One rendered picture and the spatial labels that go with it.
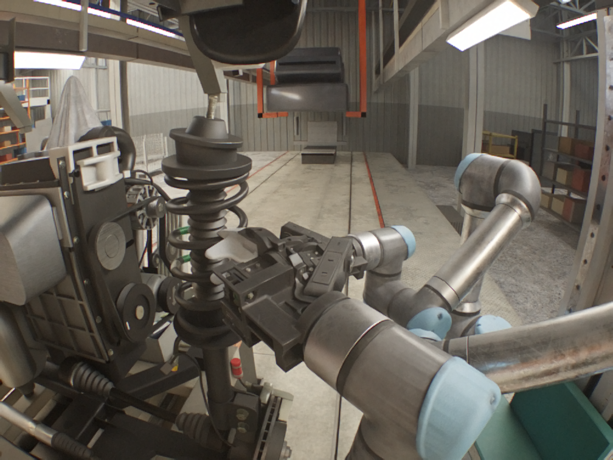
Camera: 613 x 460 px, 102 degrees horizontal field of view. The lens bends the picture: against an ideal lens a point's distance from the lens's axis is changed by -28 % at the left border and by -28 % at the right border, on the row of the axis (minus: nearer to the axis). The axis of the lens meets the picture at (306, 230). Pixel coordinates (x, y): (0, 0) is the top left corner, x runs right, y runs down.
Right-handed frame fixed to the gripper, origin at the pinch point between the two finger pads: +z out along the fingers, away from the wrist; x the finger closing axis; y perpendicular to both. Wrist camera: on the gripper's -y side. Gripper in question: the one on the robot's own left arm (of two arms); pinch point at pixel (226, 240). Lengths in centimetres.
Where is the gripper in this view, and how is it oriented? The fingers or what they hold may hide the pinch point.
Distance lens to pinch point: 45.4
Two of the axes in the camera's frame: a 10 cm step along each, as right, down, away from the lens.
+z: -6.7, -3.4, 6.6
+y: -7.5, 3.4, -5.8
